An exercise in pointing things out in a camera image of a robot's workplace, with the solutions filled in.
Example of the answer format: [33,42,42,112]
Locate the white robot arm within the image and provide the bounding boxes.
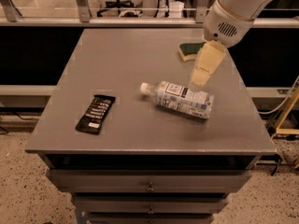
[190,0,273,87]

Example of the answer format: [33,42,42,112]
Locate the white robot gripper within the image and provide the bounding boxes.
[190,0,253,87]

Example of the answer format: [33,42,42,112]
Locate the grey drawer cabinet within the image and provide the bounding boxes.
[24,28,278,224]

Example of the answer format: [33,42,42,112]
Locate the black snack bar packet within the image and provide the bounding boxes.
[75,95,116,135]

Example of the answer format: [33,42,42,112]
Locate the clear plastic water bottle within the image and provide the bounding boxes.
[140,81,214,119]

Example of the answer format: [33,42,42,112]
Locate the metal window railing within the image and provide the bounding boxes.
[0,0,299,29]

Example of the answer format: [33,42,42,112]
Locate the bottom grey drawer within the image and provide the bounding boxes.
[89,214,213,224]

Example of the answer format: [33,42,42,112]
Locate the grey drawer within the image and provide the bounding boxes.
[46,170,251,193]
[74,195,228,215]
[89,214,213,224]

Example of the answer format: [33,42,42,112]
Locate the green and yellow sponge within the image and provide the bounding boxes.
[178,42,205,62]

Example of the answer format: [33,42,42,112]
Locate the top grey drawer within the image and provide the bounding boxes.
[46,170,251,193]

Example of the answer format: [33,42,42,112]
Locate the middle grey drawer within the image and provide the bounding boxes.
[74,195,228,215]

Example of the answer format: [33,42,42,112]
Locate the white cable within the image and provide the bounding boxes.
[257,77,299,116]

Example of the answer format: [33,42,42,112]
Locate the yellow wooden frame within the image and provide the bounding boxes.
[271,87,299,138]

